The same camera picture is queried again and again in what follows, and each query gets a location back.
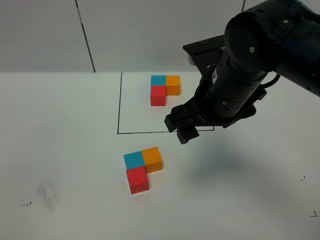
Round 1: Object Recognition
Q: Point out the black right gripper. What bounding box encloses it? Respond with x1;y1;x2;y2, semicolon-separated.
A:
164;53;267;145

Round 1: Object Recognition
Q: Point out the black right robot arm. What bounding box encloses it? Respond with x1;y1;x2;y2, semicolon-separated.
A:
164;0;320;144

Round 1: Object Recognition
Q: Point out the red template cube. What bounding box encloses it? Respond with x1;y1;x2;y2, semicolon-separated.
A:
150;85;166;106

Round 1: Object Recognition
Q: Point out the orange template cube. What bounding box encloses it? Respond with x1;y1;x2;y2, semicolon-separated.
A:
165;75;181;96

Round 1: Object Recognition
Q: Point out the blue template cube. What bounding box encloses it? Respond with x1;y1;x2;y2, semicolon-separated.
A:
150;75;166;86

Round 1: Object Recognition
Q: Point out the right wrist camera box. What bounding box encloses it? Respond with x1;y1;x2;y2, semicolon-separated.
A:
182;35;226;74

